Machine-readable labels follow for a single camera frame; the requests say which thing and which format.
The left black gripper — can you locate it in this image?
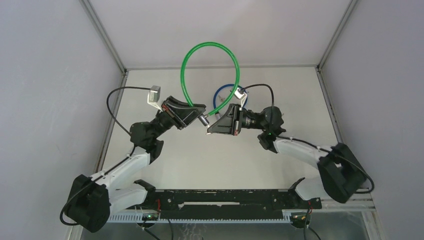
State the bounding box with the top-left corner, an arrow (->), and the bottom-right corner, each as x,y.
150,96 -> 206,141

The blue cable lock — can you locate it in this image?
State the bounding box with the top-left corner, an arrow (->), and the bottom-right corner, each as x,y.
212,83 -> 248,119

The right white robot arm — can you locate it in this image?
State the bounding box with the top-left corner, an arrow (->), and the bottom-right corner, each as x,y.
207,103 -> 368,208

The green cable lock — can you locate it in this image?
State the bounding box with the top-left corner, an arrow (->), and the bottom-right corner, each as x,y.
180,41 -> 241,127

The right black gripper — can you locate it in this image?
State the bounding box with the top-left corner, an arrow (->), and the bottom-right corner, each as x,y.
208,103 -> 267,136

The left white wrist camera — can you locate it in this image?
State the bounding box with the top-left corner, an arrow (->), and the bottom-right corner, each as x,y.
147,85 -> 162,111

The white slotted cable duct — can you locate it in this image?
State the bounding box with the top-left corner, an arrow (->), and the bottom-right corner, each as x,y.
107,211 -> 306,224

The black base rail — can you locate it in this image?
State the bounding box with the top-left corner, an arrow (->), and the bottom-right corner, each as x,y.
140,189 -> 322,220

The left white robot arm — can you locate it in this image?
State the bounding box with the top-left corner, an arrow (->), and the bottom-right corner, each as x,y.
59,96 -> 206,233

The right black camera cable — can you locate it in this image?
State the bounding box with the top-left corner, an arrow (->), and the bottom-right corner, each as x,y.
236,83 -> 375,195

